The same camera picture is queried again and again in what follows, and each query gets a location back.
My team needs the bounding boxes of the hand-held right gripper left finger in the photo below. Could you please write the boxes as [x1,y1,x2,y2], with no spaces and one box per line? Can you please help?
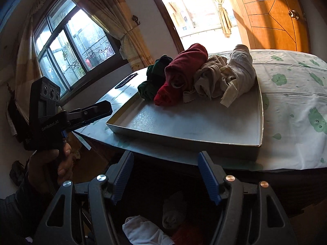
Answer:
[36,150,135,245]

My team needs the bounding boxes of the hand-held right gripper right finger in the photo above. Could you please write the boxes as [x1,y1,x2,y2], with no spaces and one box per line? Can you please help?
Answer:
[197,150,298,245]

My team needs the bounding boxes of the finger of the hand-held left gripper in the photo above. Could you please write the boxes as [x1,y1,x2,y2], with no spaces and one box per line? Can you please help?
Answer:
[67,100,113,127]
[61,122,90,137]

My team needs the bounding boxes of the dark wooden drawer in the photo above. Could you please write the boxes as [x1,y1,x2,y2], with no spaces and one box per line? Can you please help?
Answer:
[82,158,284,245]

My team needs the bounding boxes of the grey socks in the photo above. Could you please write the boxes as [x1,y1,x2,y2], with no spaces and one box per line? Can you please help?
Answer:
[162,191,189,231]

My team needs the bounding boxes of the shallow cardboard tray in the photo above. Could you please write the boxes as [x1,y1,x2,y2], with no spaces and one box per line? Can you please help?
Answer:
[106,82,264,163]

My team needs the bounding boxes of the pale pink underwear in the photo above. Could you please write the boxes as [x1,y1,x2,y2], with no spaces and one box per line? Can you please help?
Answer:
[122,215,175,245]

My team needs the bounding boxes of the green and black underwear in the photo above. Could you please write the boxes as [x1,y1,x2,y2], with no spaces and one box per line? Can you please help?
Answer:
[137,55,175,101]

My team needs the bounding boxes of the long red underwear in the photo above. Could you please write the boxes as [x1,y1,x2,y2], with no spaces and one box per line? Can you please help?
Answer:
[154,43,209,107]

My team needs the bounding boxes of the beige underwear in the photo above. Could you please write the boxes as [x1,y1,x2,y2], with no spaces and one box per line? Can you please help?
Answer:
[182,55,228,103]

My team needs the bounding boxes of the white underwear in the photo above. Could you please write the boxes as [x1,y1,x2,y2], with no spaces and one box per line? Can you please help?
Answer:
[220,44,256,108]

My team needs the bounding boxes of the person's left forearm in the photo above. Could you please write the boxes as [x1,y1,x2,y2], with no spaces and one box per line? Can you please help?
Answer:
[0,174,55,245]

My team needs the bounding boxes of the person's left hand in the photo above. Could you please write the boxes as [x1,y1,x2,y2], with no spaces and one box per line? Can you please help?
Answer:
[28,141,74,195]

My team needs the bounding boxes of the black smartphone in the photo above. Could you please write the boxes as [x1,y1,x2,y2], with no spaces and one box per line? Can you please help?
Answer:
[115,73,139,89]

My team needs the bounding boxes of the beige checked curtain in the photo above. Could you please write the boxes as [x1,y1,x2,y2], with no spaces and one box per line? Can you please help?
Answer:
[13,14,43,124]
[61,0,154,70]

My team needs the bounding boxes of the sliding glass window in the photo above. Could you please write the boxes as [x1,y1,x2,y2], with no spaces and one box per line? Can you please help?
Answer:
[33,0,116,95]

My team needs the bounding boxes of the white tablecloth with green print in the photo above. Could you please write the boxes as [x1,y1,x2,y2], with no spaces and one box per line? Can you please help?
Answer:
[74,49,327,172]

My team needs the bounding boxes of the tied balcony curtain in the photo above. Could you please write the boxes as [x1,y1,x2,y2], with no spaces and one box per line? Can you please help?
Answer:
[199,0,233,38]

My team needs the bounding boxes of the brown wooden door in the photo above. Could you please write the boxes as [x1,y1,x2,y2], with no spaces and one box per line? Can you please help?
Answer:
[227,0,311,55]

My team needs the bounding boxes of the wooden door frame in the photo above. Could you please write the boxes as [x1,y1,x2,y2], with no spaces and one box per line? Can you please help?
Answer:
[141,0,185,55]

